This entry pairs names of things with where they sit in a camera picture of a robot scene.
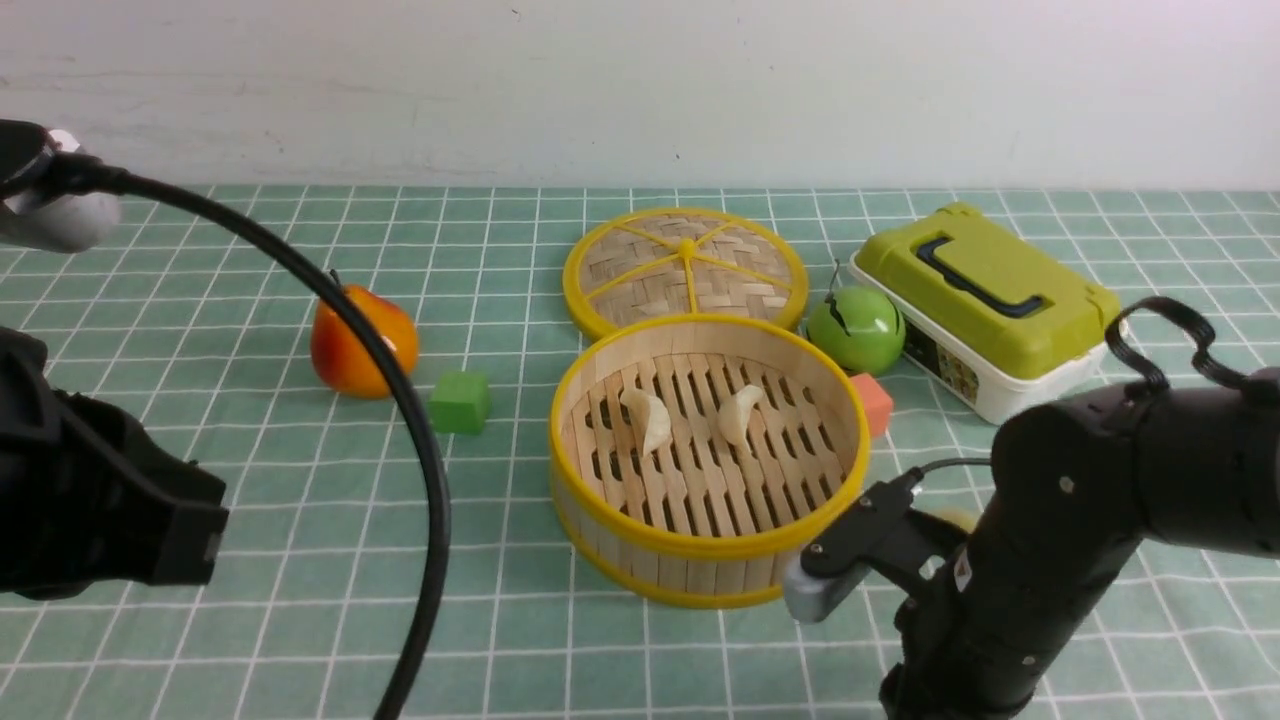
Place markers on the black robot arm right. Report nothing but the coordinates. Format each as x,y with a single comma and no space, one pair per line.
1079,484

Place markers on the green lidded white box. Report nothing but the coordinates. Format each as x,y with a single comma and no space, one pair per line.
998,322

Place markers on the orange red pear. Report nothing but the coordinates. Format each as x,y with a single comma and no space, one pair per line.
341,362

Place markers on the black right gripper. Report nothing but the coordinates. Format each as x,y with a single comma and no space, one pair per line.
1001,610

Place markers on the white dumpling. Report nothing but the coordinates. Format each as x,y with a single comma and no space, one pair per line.
735,413
649,418

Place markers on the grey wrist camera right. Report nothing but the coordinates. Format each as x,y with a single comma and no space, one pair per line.
880,533

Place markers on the green checkered tablecloth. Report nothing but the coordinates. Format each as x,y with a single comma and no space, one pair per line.
206,340

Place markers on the green cube block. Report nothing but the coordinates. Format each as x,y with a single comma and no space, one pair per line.
460,403

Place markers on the bamboo steamer tray yellow rim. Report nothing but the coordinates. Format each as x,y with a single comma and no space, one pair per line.
701,523

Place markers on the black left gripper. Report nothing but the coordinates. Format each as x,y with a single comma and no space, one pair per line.
86,494

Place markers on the orange cube block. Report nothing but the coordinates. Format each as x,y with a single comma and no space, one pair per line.
876,401

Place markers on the pale yellow dumpling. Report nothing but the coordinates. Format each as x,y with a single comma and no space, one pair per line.
964,520

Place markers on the green apple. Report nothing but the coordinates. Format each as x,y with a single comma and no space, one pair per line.
858,327

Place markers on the woven bamboo steamer lid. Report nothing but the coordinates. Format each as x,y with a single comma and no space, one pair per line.
679,261

